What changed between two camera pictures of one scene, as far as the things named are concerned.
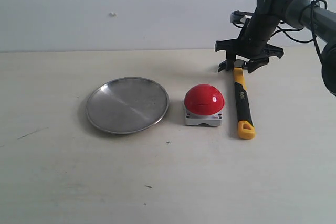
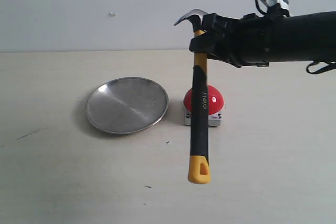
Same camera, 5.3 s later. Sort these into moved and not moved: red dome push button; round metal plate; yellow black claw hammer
Moved: yellow black claw hammer
Not moved: round metal plate; red dome push button
